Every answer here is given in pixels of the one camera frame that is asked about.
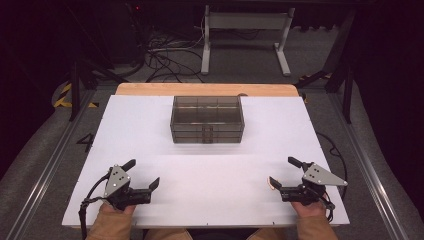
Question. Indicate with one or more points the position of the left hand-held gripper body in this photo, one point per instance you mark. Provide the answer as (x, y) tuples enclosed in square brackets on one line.
[(117, 181)]

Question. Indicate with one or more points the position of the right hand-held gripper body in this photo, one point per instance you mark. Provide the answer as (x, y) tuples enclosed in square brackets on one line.
[(320, 176)]

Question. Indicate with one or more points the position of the clear grey plastic drawer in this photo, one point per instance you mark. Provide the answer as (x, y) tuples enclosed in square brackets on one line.
[(190, 140), (190, 127), (190, 134)]

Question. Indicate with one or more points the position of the clear grey drawer cabinet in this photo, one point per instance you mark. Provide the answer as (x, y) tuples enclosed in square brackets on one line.
[(206, 113)]

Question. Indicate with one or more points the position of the person's left hand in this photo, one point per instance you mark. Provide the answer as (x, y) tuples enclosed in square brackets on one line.
[(128, 211)]

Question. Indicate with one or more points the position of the person's right hand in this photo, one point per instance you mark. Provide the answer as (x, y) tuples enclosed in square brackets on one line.
[(308, 211)]

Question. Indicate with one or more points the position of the white board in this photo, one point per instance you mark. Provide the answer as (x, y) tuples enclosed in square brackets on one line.
[(140, 133)]

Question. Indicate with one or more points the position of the person's right leg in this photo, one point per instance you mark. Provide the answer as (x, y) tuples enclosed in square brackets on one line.
[(270, 235)]

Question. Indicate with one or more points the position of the person's leg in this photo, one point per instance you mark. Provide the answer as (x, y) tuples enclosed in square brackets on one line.
[(166, 235), (270, 235)]

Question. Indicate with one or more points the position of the person's left leg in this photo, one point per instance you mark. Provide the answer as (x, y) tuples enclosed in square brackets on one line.
[(166, 235)]

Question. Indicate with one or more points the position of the black metal stand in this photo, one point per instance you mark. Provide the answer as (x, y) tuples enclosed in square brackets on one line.
[(347, 96), (74, 90)]

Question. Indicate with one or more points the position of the yellow black hazard tape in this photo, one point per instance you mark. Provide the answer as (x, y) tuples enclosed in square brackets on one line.
[(63, 96)]

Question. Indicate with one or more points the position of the dark equipment box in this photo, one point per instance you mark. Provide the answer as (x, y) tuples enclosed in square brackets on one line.
[(126, 33)]

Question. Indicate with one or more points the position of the aluminium floor rail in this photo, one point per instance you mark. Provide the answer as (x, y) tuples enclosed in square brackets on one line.
[(50, 170), (363, 160)]

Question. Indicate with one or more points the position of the white metal desk frame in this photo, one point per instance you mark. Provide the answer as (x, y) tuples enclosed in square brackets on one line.
[(246, 20)]

